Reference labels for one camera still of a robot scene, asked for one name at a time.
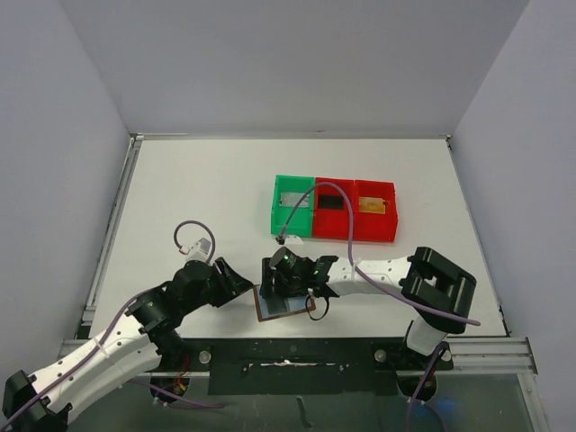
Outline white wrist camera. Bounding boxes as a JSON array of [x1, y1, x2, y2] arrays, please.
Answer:
[[277, 235, 303, 247], [179, 238, 212, 262]]

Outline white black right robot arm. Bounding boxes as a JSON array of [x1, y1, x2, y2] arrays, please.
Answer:
[[258, 247, 480, 356]]

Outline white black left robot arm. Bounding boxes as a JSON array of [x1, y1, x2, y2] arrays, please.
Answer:
[[1, 258, 254, 431]]

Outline aluminium front frame rail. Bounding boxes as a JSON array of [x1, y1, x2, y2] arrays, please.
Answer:
[[51, 336, 539, 382]]

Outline red plastic bin middle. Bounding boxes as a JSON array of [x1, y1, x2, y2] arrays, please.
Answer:
[[312, 177, 357, 240]]

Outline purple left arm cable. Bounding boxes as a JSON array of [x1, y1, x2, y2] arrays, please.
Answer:
[[6, 220, 226, 424]]

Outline red plastic bin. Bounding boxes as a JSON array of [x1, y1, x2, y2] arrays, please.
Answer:
[[312, 177, 357, 240], [354, 180, 399, 243]]

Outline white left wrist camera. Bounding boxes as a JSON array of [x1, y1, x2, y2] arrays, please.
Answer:
[[179, 238, 212, 262]]

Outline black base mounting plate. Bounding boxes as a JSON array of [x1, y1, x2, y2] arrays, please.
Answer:
[[148, 337, 451, 397]]

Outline green plastic bin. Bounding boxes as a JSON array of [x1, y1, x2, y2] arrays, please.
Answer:
[[270, 175, 315, 238]]

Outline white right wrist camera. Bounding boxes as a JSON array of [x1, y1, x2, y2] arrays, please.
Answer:
[[277, 235, 303, 247]]

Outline red plastic bin right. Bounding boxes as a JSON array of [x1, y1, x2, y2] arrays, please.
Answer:
[[354, 180, 399, 243]]

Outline aluminium left frame rail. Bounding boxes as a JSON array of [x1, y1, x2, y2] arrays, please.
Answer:
[[80, 134, 143, 327]]

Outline gold card pocket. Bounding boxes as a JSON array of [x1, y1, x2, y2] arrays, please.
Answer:
[[358, 196, 388, 215]]

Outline black card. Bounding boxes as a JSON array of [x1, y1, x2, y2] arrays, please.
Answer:
[[317, 194, 346, 211]]

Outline aluminium frame rail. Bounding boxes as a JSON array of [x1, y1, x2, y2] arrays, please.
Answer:
[[80, 134, 143, 327], [51, 336, 539, 382]]

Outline brown leather card holder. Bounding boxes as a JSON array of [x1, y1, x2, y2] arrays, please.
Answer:
[[253, 285, 316, 322]]

